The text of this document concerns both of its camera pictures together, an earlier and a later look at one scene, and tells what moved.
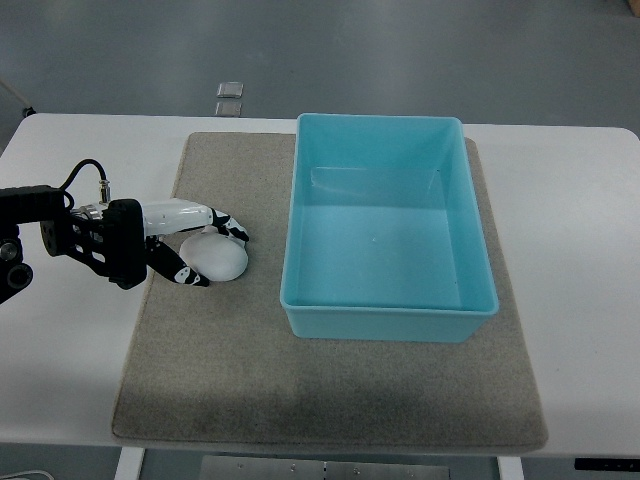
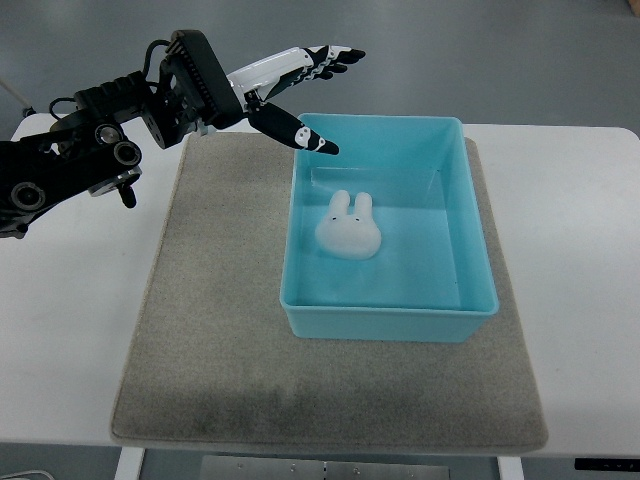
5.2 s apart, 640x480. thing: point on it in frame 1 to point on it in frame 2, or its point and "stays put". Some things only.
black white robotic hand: x=117 y=237 to x=195 y=94
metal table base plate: x=324 y=467 stays put
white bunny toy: x=214 y=255 to x=349 y=236
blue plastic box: x=384 y=238 stays put
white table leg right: x=510 y=468 stays put
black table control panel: x=598 y=464 stays put
